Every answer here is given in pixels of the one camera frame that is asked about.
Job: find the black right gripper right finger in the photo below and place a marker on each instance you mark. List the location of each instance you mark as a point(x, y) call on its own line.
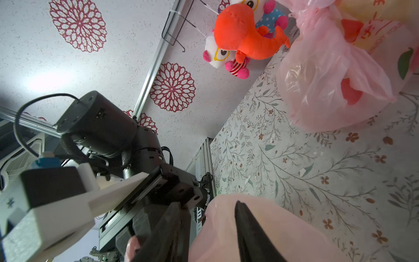
point(254, 244)

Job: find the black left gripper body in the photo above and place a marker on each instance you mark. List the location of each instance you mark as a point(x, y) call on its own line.
point(139, 212)

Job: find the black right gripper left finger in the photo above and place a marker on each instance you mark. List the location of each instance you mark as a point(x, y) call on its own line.
point(169, 241)

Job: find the pink plastic bag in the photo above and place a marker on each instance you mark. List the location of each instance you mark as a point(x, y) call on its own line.
point(294, 239)
point(350, 60)

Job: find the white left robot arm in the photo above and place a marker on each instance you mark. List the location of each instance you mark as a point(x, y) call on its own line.
point(97, 132)

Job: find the orange plush dinosaur toy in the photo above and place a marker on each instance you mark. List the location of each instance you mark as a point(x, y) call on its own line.
point(235, 30)

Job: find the white plush toy yellow glasses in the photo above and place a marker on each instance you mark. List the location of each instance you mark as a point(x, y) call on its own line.
point(266, 13)

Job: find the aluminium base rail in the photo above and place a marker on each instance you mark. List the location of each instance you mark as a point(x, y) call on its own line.
point(201, 166)

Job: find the black wire wall rack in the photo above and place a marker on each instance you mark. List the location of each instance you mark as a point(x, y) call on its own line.
point(176, 19)

